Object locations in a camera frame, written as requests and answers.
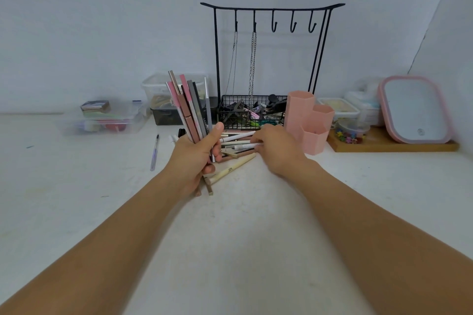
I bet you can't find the clear lidded plastic container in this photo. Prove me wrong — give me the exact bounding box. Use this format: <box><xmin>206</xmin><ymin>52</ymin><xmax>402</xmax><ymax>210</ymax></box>
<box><xmin>141</xmin><ymin>73</ymin><xmax>210</xmax><ymax>109</ymax></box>

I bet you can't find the clear container with beige contents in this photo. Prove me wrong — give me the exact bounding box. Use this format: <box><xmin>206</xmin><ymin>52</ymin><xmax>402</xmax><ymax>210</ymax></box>
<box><xmin>317</xmin><ymin>97</ymin><xmax>360</xmax><ymax>122</ymax></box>

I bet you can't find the light pink cosmetic pencil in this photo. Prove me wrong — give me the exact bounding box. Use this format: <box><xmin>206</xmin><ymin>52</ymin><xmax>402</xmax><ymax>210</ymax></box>
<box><xmin>166</xmin><ymin>81</ymin><xmax>202</xmax><ymax>197</ymax></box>

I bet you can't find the round container of coloured beads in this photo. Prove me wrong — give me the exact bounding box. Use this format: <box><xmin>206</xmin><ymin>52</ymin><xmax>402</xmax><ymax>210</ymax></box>
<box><xmin>335</xmin><ymin>118</ymin><xmax>371</xmax><ymax>144</ymax></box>

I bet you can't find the black metal jewelry stand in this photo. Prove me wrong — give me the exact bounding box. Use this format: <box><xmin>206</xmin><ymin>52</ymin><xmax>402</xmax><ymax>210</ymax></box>
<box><xmin>200</xmin><ymin>2</ymin><xmax>346</xmax><ymax>131</ymax></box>

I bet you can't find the grey cosmetic pencil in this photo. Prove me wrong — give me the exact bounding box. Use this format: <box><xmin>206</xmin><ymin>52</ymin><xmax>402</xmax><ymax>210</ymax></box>
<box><xmin>187</xmin><ymin>79</ymin><xmax>208</xmax><ymax>138</ymax></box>

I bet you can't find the black cosmetic pencil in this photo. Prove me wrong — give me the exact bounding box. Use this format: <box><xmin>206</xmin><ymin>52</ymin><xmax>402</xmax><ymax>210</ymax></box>
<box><xmin>192</xmin><ymin>81</ymin><xmax>210</xmax><ymax>135</ymax></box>

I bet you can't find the clear plastic storage box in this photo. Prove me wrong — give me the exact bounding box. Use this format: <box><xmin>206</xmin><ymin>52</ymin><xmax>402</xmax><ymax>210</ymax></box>
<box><xmin>56</xmin><ymin>99</ymin><xmax>149</xmax><ymax>136</ymax></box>

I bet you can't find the thin silver cosmetic pencil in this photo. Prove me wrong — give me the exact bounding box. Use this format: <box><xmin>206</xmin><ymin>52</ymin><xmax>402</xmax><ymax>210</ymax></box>
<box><xmin>204</xmin><ymin>77</ymin><xmax>216</xmax><ymax>163</ymax></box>

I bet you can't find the pink framed mirror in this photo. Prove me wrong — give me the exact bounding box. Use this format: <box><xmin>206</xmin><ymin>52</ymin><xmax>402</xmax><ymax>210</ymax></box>
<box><xmin>377</xmin><ymin>75</ymin><xmax>454</xmax><ymax>144</ymax></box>

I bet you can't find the person's left hand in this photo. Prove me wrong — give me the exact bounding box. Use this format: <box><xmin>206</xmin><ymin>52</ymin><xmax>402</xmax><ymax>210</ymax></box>
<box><xmin>162</xmin><ymin>122</ymin><xmax>225</xmax><ymax>199</ymax></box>

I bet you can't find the heap of hair clips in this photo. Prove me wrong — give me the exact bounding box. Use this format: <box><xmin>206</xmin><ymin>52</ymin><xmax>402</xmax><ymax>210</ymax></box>
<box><xmin>221</xmin><ymin>94</ymin><xmax>288</xmax><ymax>128</ymax></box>

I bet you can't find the person's right hand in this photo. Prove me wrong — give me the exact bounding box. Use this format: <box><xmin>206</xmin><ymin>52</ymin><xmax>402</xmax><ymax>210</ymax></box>
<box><xmin>251</xmin><ymin>124</ymin><xmax>319</xmax><ymax>181</ymax></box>

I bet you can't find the bright pink cosmetic pencil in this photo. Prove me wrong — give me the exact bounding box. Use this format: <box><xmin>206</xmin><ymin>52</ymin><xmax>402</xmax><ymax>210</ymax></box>
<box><xmin>179</xmin><ymin>74</ymin><xmax>204</xmax><ymax>141</ymax></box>

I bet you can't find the purple ballpoint pen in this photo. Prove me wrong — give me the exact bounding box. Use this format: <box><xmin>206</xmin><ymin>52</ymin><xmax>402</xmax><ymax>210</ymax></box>
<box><xmin>150</xmin><ymin>134</ymin><xmax>160</xmax><ymax>172</ymax></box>

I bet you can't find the thin silver chain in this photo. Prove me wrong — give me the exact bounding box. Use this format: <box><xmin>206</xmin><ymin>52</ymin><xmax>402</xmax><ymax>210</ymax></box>
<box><xmin>225</xmin><ymin>31</ymin><xmax>238</xmax><ymax>97</ymax></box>

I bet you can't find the rose brown cosmetic pencil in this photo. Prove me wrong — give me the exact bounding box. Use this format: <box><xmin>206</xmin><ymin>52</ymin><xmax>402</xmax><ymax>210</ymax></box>
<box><xmin>168</xmin><ymin>70</ymin><xmax>214</xmax><ymax>196</ymax></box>

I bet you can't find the person's right forearm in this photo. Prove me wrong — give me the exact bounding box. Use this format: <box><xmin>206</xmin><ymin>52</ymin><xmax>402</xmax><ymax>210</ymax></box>
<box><xmin>287</xmin><ymin>160</ymin><xmax>473</xmax><ymax>315</ymax></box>

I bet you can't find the person's left forearm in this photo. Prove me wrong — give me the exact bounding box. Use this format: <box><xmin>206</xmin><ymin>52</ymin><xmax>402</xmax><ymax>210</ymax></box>
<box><xmin>0</xmin><ymin>172</ymin><xmax>197</xmax><ymax>315</ymax></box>

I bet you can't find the pile of makeup pencils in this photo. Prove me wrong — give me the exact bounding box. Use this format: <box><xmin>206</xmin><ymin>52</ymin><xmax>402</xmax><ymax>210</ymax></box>
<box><xmin>209</xmin><ymin>129</ymin><xmax>258</xmax><ymax>185</ymax></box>

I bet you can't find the wooden tray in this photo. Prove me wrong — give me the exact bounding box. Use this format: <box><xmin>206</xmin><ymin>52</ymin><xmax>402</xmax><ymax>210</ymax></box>
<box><xmin>327</xmin><ymin>126</ymin><xmax>460</xmax><ymax>153</ymax></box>

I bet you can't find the pink hexagonal pen holder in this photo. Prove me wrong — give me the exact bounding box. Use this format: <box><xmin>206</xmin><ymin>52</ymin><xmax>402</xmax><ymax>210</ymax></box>
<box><xmin>283</xmin><ymin>91</ymin><xmax>335</xmax><ymax>156</ymax></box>

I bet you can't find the thick silver chain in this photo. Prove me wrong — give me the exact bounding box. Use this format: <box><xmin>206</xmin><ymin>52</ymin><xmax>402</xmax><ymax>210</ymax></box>
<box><xmin>248</xmin><ymin>31</ymin><xmax>257</xmax><ymax>106</ymax></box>

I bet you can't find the black box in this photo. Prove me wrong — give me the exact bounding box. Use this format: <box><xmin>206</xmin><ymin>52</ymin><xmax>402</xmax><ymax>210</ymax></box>
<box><xmin>151</xmin><ymin>96</ymin><xmax>219</xmax><ymax>126</ymax></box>

